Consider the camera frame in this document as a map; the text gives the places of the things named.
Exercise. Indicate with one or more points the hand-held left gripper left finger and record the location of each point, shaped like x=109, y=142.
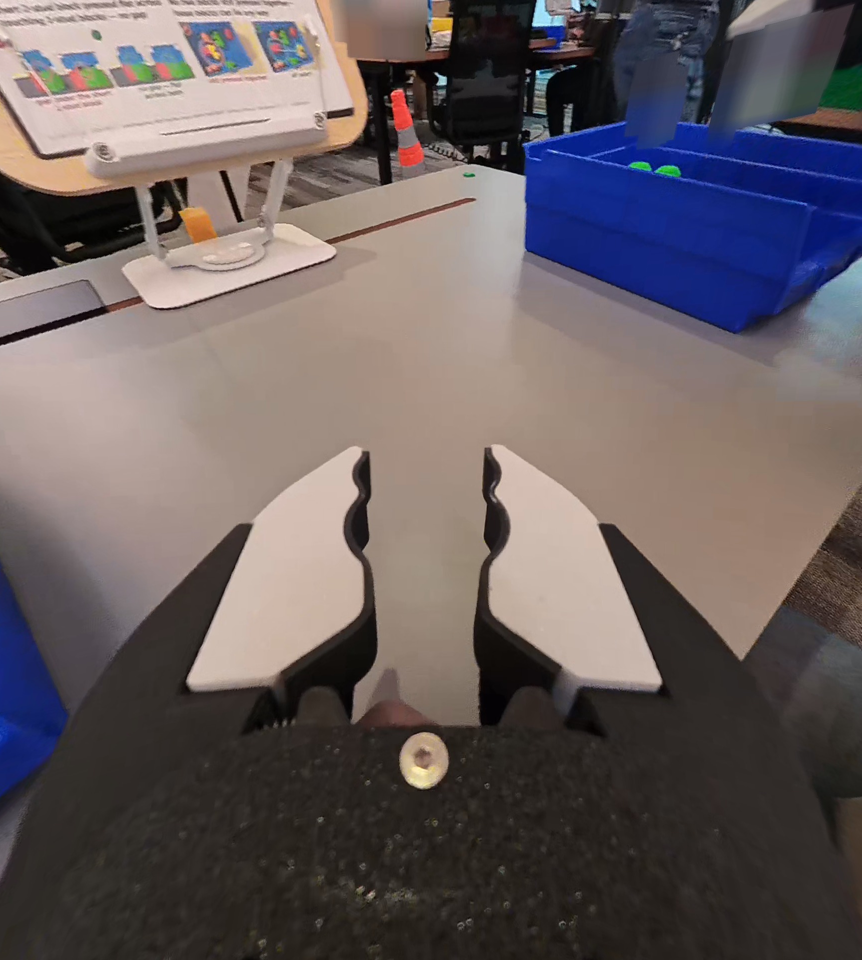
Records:
x=273, y=600

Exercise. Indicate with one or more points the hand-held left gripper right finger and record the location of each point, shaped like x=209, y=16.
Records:
x=574, y=600

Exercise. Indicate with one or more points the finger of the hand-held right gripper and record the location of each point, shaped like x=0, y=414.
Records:
x=784, y=60

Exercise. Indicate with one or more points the green mega block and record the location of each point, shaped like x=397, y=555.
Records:
x=656, y=170

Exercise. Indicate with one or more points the person's jeans leg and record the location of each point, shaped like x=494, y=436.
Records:
x=836, y=705

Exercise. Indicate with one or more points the black office chair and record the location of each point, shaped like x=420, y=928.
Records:
x=488, y=75

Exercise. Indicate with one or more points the white board stand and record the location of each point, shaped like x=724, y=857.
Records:
x=228, y=270

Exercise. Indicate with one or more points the orange plastic object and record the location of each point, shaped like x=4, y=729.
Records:
x=198, y=225

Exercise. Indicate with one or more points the orange traffic cone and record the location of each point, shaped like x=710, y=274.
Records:
x=407, y=135

